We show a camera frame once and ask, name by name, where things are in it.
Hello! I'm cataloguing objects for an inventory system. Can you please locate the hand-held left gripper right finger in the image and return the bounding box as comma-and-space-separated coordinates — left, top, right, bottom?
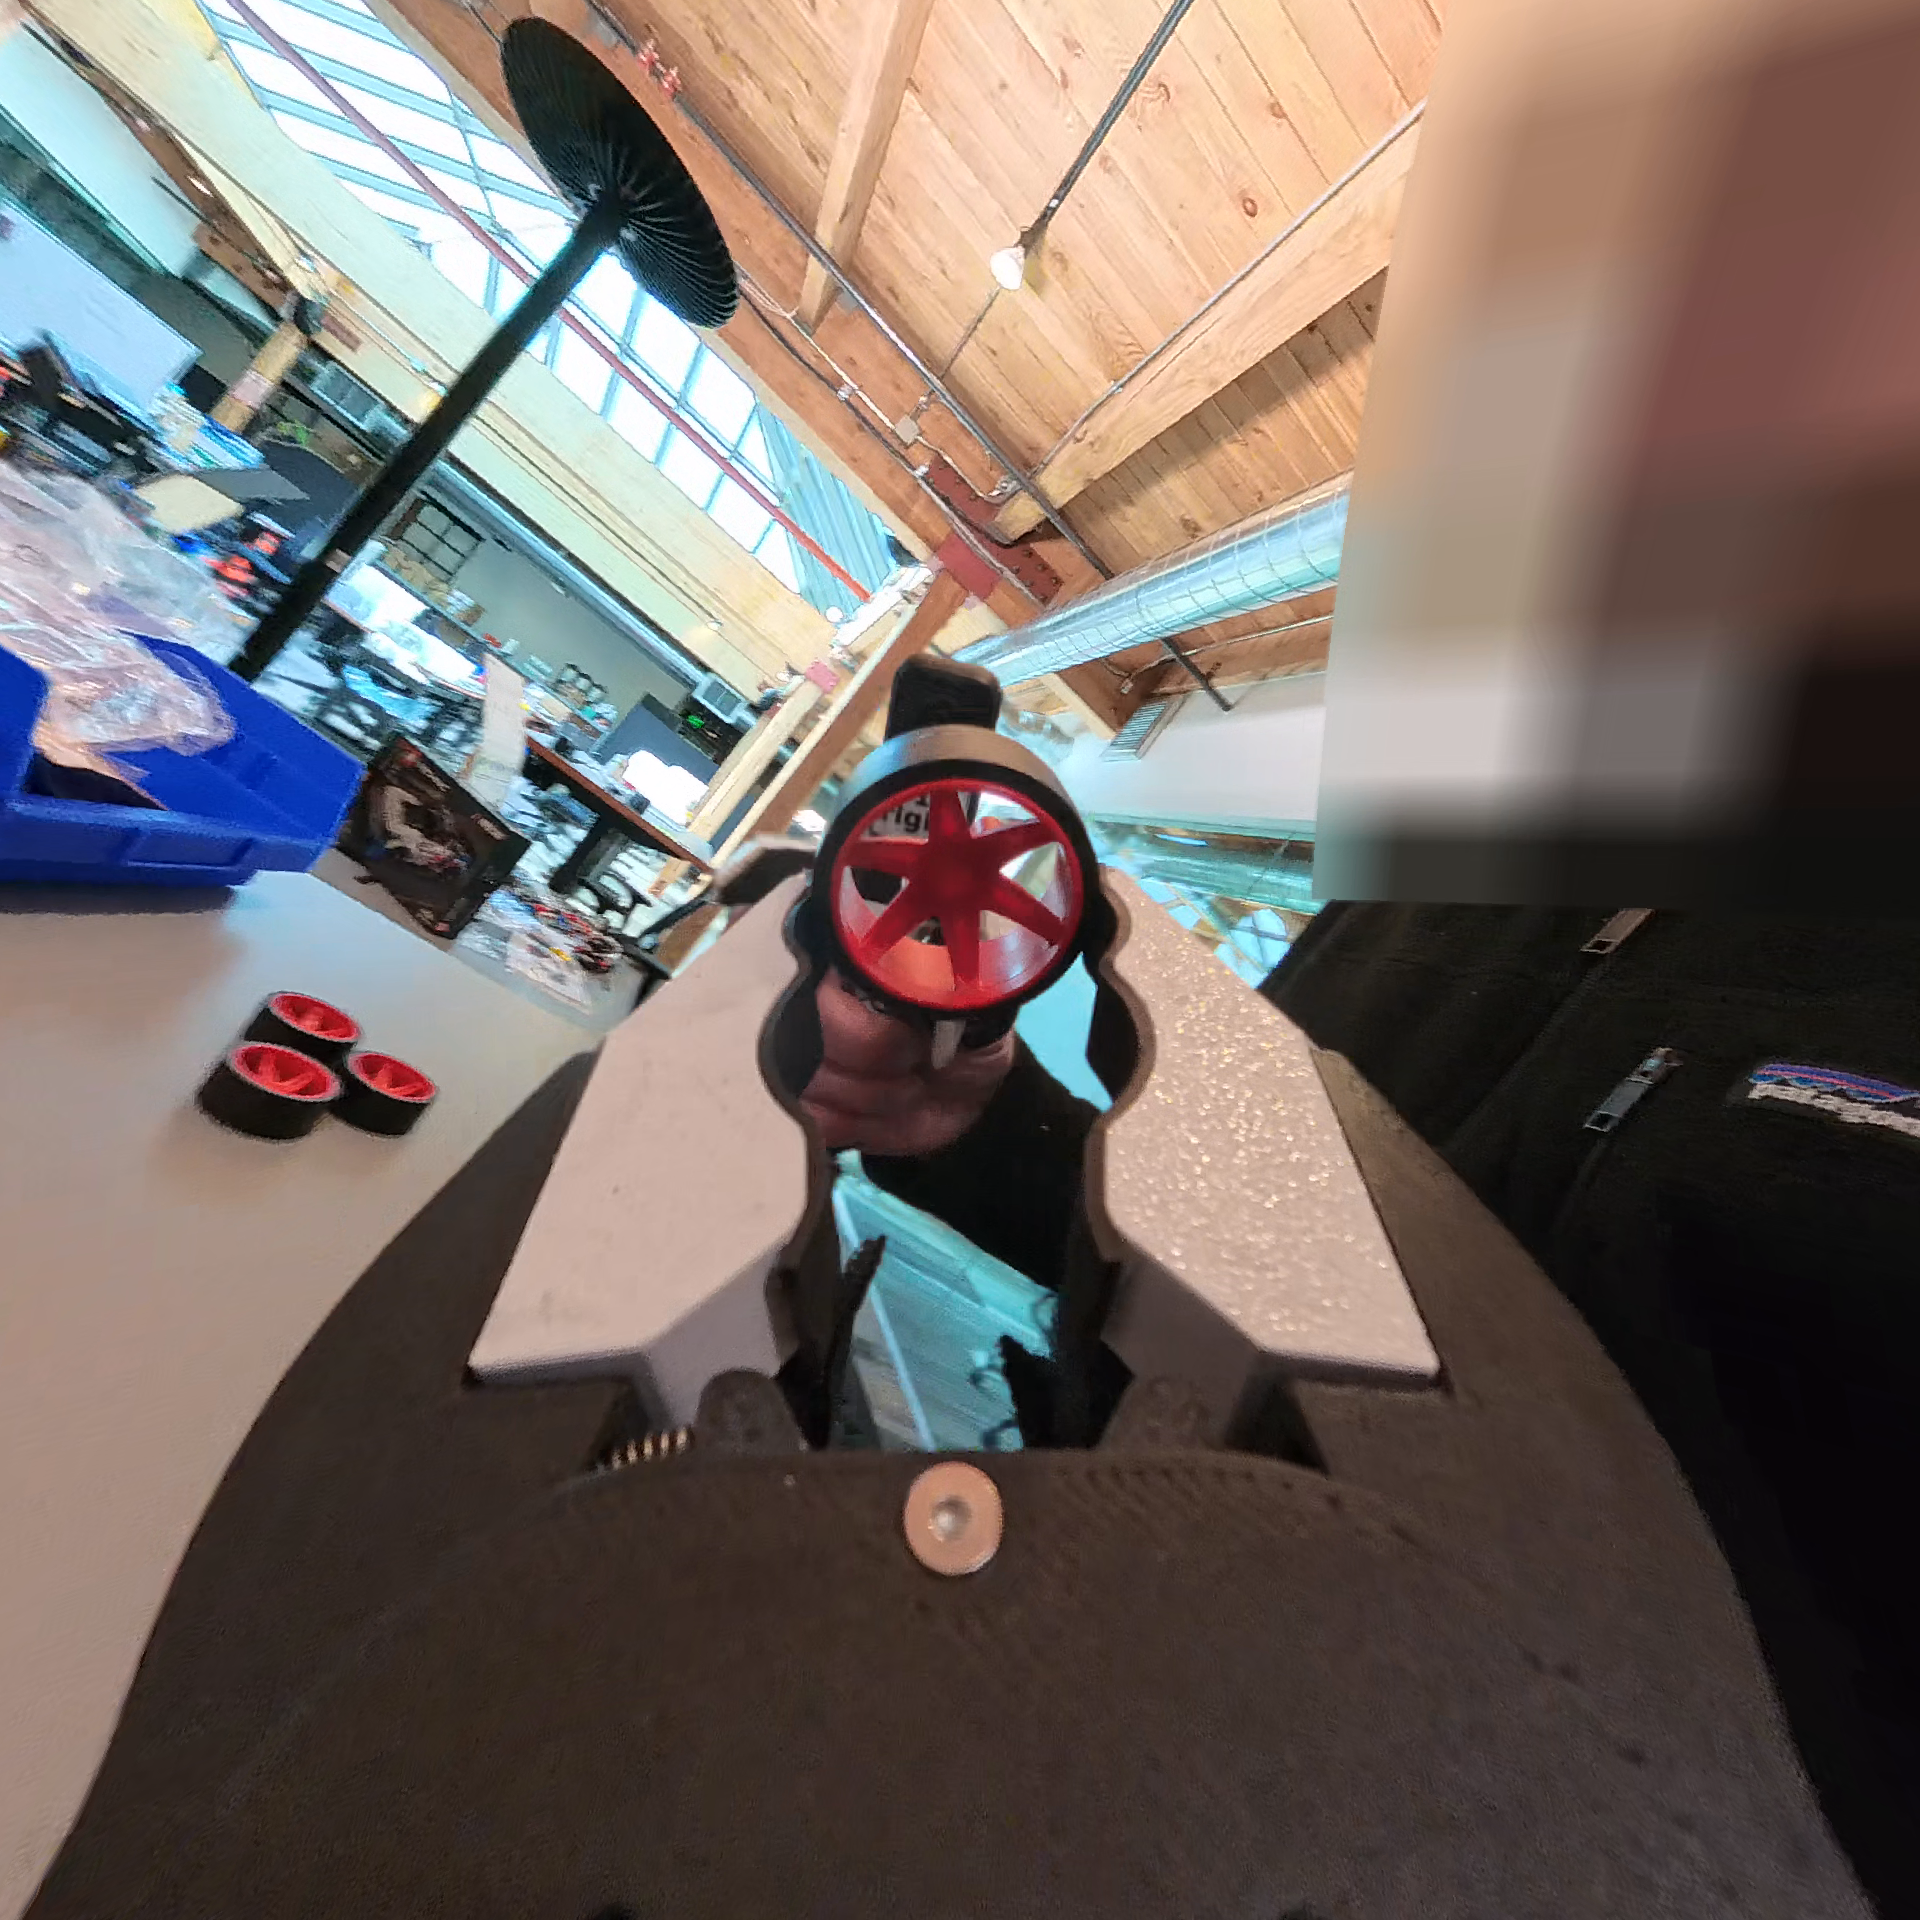
997, 867, 1443, 1448

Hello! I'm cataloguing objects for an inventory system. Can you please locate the silver ventilation duct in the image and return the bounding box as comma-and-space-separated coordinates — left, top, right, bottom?
951, 471, 1353, 692

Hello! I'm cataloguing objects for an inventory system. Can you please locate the black printed toy box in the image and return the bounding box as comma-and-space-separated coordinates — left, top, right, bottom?
335, 736, 531, 939

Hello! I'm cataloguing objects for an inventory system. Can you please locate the clear plastic bag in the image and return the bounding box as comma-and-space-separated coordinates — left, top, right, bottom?
0, 458, 242, 759

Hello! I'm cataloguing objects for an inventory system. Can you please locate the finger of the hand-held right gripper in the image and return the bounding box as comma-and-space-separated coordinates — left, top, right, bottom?
704, 837, 818, 917

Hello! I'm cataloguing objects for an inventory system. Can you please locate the person's right hand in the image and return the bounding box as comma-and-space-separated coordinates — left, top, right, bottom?
795, 983, 1037, 1157

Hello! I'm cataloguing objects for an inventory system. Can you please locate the blue plastic bin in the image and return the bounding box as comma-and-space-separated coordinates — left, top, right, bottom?
0, 631, 365, 890

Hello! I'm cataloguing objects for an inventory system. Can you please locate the printed leaflet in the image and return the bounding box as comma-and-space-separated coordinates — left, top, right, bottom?
457, 884, 669, 1008

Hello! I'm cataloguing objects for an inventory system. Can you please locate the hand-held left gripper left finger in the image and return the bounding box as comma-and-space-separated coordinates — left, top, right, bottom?
469, 871, 888, 1448

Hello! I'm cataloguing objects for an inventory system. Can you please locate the red wheel with black tyre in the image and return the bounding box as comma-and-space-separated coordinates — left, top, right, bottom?
247, 990, 365, 1058

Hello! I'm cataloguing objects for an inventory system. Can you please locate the black metal post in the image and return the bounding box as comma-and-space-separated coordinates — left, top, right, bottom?
231, 18, 740, 684

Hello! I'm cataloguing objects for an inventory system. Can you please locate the person's right forearm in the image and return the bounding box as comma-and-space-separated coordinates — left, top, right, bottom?
863, 1050, 1114, 1291

